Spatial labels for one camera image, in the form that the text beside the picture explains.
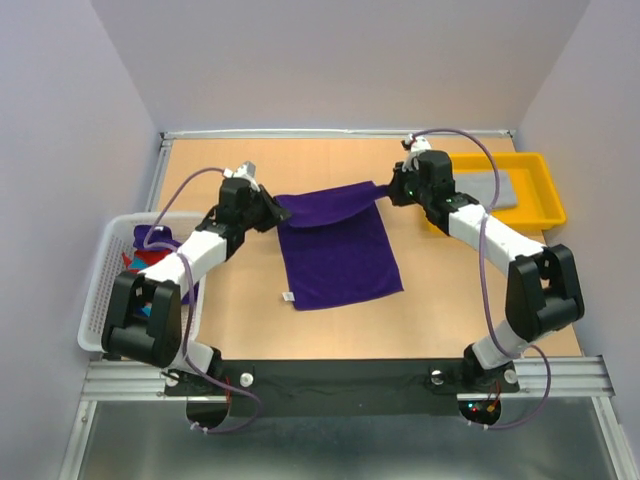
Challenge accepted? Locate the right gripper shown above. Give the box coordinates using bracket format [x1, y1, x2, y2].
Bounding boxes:
[384, 161, 432, 208]

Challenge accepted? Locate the purple towel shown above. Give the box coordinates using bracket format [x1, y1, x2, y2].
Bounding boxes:
[276, 181, 403, 311]
[133, 224, 181, 251]

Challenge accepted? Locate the grey panda towel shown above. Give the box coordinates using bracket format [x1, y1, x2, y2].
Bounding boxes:
[454, 170, 518, 211]

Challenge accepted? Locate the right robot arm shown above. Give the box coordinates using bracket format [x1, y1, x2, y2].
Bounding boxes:
[388, 150, 585, 390]

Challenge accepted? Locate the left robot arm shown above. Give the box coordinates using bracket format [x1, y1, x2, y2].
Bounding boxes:
[101, 177, 291, 394]

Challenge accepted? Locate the red blue patterned towel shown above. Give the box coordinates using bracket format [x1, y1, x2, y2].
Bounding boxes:
[121, 249, 176, 319]

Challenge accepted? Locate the yellow plastic tray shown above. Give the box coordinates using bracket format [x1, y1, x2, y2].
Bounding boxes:
[424, 152, 568, 234]

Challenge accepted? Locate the white plastic basket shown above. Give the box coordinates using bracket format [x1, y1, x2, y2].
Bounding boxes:
[77, 211, 206, 353]

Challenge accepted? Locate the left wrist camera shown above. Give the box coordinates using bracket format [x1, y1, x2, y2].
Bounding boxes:
[223, 161, 256, 184]

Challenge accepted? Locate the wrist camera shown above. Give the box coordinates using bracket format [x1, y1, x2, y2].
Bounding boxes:
[223, 161, 256, 184]
[401, 134, 432, 171]

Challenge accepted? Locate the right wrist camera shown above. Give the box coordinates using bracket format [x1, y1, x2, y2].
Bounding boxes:
[401, 134, 432, 171]

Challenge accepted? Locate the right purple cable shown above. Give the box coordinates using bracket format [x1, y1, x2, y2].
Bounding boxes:
[402, 128, 553, 431]

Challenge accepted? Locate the aluminium back rail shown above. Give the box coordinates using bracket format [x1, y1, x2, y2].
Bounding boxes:
[160, 128, 516, 141]

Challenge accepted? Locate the aluminium rail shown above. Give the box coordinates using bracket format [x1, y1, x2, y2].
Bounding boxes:
[80, 357, 615, 401]
[160, 128, 516, 141]

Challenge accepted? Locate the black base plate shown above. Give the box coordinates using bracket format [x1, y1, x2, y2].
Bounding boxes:
[164, 358, 519, 418]

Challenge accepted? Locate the aluminium front rail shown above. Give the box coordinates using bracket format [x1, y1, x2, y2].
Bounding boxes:
[80, 357, 615, 401]

